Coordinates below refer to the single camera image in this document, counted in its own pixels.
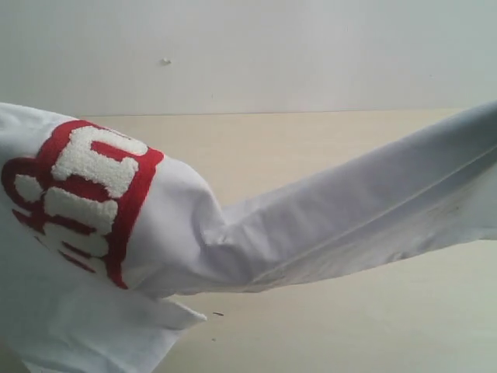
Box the white t-shirt red lettering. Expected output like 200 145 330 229
1 103 496 372

